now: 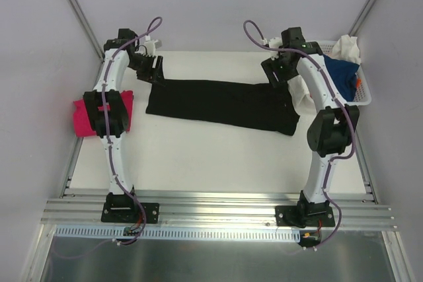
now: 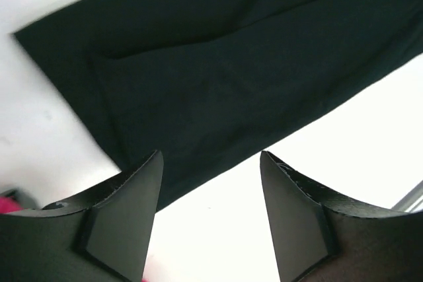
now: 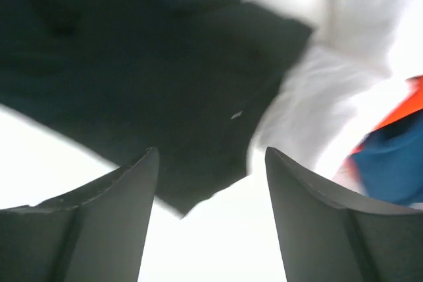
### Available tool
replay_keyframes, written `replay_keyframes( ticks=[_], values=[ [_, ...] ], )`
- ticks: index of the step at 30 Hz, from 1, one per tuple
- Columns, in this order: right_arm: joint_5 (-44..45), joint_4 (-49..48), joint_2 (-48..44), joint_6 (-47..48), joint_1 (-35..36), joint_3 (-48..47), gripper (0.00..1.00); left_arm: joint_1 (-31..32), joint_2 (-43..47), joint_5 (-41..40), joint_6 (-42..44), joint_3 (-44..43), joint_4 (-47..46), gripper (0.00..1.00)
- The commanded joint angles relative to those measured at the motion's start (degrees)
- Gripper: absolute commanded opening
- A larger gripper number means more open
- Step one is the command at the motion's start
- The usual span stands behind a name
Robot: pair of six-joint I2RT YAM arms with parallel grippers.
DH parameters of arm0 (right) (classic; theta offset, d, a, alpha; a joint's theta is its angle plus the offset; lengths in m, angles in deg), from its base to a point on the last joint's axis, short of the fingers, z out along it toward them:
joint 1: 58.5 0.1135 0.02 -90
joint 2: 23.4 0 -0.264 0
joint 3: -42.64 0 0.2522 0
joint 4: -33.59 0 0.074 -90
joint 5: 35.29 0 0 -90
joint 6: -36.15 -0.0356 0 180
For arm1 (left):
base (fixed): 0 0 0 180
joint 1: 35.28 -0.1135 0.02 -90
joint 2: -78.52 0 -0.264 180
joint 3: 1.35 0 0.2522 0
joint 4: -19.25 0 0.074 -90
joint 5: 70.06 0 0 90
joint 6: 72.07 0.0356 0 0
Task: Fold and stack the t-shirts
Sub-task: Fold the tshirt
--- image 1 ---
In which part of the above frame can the white t shirt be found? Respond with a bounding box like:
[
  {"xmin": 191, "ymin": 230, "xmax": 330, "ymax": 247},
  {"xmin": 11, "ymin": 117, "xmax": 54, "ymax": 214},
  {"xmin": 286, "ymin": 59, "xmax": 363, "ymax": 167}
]
[{"xmin": 288, "ymin": 75, "xmax": 315, "ymax": 115}]

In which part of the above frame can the purple cable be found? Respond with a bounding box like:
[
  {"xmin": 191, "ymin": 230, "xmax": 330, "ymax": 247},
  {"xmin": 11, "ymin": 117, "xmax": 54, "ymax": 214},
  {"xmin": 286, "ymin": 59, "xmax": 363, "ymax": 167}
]
[
  {"xmin": 243, "ymin": 19, "xmax": 358, "ymax": 252},
  {"xmin": 52, "ymin": 17, "xmax": 163, "ymax": 258}
]

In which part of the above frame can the white cloth in basket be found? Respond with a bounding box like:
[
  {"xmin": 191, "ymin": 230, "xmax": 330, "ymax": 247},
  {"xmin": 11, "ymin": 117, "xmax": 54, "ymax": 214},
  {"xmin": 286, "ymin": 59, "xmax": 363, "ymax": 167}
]
[{"xmin": 330, "ymin": 35, "xmax": 362, "ymax": 65}]

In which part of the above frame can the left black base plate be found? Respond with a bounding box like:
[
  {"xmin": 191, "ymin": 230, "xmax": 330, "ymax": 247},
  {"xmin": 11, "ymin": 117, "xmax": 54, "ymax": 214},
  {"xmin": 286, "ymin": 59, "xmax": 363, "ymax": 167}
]
[{"xmin": 100, "ymin": 202, "xmax": 160, "ymax": 224}]

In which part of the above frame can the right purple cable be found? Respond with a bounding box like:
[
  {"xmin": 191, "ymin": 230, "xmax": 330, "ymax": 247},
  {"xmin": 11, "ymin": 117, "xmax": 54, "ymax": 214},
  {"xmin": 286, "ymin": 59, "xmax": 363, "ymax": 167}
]
[{"xmin": 243, "ymin": 19, "xmax": 358, "ymax": 252}]

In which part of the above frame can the blue t shirt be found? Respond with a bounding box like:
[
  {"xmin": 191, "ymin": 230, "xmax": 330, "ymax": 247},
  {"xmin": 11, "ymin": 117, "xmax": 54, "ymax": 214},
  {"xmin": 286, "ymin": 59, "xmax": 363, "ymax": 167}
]
[{"xmin": 324, "ymin": 55, "xmax": 359, "ymax": 102}]

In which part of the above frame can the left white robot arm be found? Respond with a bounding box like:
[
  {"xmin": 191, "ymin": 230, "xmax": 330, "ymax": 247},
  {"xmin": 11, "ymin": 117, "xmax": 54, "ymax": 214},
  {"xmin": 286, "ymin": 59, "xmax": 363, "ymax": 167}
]
[{"xmin": 83, "ymin": 26, "xmax": 165, "ymax": 221}]

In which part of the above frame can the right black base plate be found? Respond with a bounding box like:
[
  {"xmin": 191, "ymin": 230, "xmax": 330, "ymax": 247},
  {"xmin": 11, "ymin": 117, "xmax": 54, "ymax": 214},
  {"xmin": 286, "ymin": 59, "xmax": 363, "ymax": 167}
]
[{"xmin": 275, "ymin": 205, "xmax": 336, "ymax": 229}]

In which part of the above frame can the white plastic basket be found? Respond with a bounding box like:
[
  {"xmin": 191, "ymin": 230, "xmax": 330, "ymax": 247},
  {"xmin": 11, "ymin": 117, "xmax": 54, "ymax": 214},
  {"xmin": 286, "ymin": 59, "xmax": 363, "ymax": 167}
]
[{"xmin": 317, "ymin": 40, "xmax": 371, "ymax": 106}]

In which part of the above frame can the aluminium mounting rail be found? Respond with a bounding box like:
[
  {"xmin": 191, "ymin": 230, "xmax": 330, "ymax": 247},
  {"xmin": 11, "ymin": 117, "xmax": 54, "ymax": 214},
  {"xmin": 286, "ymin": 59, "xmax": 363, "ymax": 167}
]
[{"xmin": 41, "ymin": 189, "xmax": 399, "ymax": 231}]

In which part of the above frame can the white slotted cable duct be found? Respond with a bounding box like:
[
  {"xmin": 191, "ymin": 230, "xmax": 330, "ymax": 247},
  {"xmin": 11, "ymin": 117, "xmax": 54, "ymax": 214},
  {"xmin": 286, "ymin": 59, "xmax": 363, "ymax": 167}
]
[{"xmin": 55, "ymin": 225, "xmax": 300, "ymax": 243}]

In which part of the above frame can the folded pink t shirt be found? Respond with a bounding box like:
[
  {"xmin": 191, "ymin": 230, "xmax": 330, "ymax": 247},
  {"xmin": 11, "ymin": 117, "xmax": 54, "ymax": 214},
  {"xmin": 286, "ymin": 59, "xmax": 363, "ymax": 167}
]
[{"xmin": 73, "ymin": 90, "xmax": 134, "ymax": 137}]

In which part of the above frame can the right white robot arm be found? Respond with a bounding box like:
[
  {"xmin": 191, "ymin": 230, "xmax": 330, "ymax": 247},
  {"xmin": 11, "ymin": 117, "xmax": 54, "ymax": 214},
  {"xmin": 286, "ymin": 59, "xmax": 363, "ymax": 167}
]
[{"xmin": 259, "ymin": 27, "xmax": 360, "ymax": 226}]

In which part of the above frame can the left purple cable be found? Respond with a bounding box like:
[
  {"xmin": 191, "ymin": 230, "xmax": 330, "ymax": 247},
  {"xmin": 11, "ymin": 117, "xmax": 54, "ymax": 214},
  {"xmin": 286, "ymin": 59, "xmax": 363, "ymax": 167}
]
[{"xmin": 52, "ymin": 17, "xmax": 163, "ymax": 258}]

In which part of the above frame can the black t shirt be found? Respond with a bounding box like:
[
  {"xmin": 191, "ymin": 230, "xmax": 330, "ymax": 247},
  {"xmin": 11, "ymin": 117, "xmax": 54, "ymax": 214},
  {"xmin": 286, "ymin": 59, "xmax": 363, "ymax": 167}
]
[{"xmin": 146, "ymin": 80, "xmax": 300, "ymax": 136}]

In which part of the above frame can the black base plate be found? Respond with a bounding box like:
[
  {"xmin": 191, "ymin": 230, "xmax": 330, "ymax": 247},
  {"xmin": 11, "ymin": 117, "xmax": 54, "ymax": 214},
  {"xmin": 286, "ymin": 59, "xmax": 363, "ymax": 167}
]
[
  {"xmin": 275, "ymin": 205, "xmax": 336, "ymax": 229},
  {"xmin": 100, "ymin": 202, "xmax": 160, "ymax": 224}
]

